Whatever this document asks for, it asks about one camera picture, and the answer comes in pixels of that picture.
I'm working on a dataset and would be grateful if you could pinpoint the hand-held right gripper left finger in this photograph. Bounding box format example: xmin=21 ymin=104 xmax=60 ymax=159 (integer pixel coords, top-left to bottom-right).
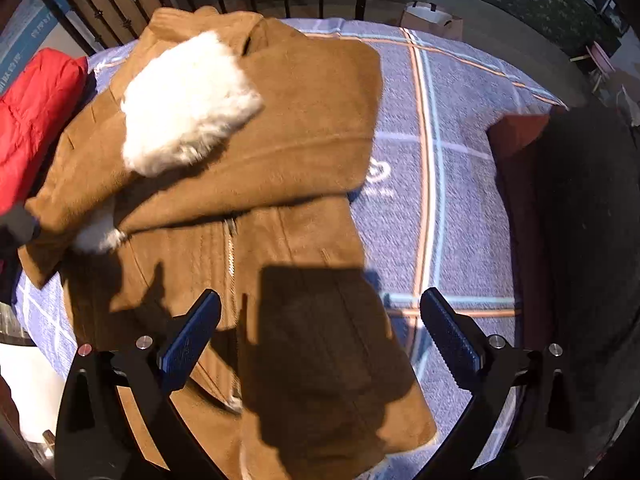
xmin=55 ymin=289 xmax=223 ymax=480

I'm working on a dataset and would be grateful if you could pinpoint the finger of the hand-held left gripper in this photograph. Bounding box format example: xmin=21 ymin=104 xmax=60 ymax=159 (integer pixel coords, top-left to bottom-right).
xmin=0 ymin=204 xmax=42 ymax=261

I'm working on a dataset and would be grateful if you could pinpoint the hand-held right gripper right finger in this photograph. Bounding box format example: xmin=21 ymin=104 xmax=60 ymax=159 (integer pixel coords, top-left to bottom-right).
xmin=419 ymin=287 xmax=586 ymax=480

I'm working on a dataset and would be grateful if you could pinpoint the brown suede fur-lined coat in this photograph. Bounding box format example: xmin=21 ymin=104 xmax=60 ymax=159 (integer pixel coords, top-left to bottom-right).
xmin=17 ymin=6 xmax=438 ymax=480

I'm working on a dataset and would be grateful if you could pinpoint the red down jacket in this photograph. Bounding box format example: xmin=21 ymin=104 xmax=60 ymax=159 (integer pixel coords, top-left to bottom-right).
xmin=0 ymin=47 xmax=90 ymax=216

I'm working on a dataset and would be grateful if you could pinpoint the blue plaid blanket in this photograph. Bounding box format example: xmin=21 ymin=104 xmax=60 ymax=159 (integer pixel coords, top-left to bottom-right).
xmin=12 ymin=17 xmax=568 ymax=466

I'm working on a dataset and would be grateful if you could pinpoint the white round side table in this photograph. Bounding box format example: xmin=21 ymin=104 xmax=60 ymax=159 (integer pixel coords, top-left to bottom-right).
xmin=0 ymin=340 xmax=71 ymax=443

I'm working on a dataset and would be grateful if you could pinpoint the dark cloth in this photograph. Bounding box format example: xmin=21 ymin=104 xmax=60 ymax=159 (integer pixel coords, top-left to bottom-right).
xmin=530 ymin=107 xmax=640 ymax=411

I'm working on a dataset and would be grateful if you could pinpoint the blue white cardboard box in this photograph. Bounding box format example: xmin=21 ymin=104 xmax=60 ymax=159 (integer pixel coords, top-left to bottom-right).
xmin=0 ymin=0 xmax=66 ymax=61

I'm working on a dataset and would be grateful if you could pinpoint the brown wooden panel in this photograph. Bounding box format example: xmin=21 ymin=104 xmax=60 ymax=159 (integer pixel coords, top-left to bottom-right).
xmin=65 ymin=0 xmax=171 ymax=46

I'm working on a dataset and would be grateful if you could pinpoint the brown paper bag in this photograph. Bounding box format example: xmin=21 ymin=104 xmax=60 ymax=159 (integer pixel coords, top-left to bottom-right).
xmin=399 ymin=1 xmax=465 ymax=41

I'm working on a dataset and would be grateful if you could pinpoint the pink chair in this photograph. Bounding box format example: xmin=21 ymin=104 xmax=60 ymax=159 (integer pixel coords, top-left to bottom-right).
xmin=570 ymin=40 xmax=618 ymax=92

